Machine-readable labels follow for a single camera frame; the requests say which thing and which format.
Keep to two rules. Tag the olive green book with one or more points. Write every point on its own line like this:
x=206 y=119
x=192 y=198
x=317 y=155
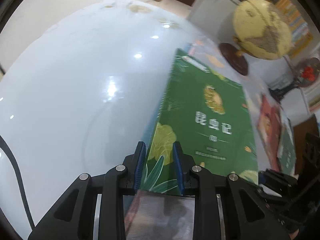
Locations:
x=286 y=156

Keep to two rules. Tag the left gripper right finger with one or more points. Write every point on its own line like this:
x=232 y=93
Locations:
x=225 y=207

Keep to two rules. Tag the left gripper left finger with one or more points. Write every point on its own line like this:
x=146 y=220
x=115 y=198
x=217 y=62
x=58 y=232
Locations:
x=72 y=215

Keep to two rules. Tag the yellow desk globe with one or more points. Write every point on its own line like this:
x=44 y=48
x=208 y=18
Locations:
x=261 y=30

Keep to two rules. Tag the dark red nursery rhyme book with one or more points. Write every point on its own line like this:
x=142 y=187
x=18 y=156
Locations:
x=269 y=128

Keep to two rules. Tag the green insect book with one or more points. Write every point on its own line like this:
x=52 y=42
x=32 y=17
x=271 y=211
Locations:
x=208 y=115

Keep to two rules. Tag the red flower round fan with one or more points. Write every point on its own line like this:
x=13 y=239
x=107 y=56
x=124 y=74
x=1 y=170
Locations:
x=307 y=72

